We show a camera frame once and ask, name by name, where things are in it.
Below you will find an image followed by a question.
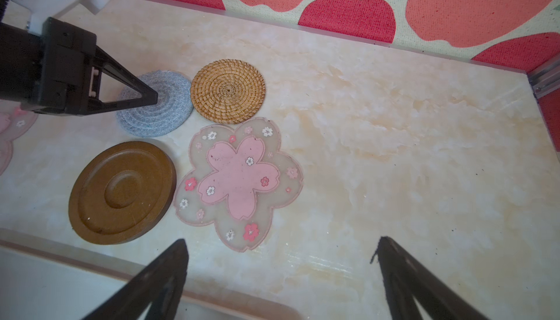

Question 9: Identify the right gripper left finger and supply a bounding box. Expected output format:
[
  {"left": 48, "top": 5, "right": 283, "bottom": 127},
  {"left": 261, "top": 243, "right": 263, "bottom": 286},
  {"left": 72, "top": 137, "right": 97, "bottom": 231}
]
[{"left": 85, "top": 239, "right": 189, "bottom": 319}]

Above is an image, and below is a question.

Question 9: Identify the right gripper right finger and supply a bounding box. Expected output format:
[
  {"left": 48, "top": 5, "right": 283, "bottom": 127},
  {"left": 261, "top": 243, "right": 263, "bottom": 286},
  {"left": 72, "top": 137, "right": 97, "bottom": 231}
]
[{"left": 372, "top": 236, "right": 487, "bottom": 319}]

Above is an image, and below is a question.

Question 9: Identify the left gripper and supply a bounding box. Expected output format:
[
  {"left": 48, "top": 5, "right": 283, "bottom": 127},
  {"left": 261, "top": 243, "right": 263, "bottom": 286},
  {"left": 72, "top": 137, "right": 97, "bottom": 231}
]
[{"left": 1, "top": 18, "right": 158, "bottom": 115}]

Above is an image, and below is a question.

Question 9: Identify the grey woven round coaster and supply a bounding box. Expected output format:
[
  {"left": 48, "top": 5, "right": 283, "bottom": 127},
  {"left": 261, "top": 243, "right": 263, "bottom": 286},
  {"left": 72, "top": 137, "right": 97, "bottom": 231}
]
[{"left": 116, "top": 70, "right": 194, "bottom": 138}]

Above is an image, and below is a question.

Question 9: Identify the brown wooden round coaster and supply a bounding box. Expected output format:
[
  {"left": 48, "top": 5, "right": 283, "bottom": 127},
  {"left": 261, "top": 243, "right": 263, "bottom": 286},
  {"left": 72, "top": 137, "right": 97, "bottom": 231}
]
[{"left": 69, "top": 141, "right": 176, "bottom": 245}]

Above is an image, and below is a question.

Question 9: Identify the pink flower coaster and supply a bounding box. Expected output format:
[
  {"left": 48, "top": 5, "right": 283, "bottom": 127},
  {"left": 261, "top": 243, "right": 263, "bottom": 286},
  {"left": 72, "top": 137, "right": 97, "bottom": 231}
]
[
  {"left": 0, "top": 100, "right": 38, "bottom": 174},
  {"left": 173, "top": 117, "right": 303, "bottom": 252}
]

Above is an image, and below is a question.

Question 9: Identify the rattan woven round coaster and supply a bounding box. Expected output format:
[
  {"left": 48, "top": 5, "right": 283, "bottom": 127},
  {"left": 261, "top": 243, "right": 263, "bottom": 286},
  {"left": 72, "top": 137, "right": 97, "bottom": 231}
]
[{"left": 190, "top": 59, "right": 266, "bottom": 124}]

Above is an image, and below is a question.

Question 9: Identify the translucent plastic tray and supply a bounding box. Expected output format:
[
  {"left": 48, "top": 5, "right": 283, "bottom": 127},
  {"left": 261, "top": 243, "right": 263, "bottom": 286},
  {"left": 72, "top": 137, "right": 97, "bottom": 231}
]
[{"left": 1, "top": 228, "right": 302, "bottom": 319}]

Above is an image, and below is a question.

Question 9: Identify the right aluminium frame post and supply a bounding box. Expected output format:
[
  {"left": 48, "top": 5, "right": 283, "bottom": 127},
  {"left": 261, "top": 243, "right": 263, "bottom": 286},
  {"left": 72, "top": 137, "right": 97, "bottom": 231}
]
[{"left": 527, "top": 54, "right": 560, "bottom": 100}]

